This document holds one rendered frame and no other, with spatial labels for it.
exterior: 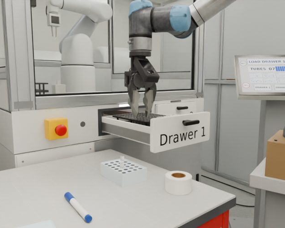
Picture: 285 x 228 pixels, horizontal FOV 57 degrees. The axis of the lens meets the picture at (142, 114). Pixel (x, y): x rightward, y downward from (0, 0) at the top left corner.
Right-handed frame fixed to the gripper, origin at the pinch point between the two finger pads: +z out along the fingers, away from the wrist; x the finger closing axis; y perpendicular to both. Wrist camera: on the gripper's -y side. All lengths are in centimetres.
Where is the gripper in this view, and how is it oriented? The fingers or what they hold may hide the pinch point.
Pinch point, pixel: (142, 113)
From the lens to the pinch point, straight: 87.0
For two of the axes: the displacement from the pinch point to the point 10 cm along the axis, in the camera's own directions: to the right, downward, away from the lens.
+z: -0.1, 9.9, 1.6
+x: -9.0, 0.6, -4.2
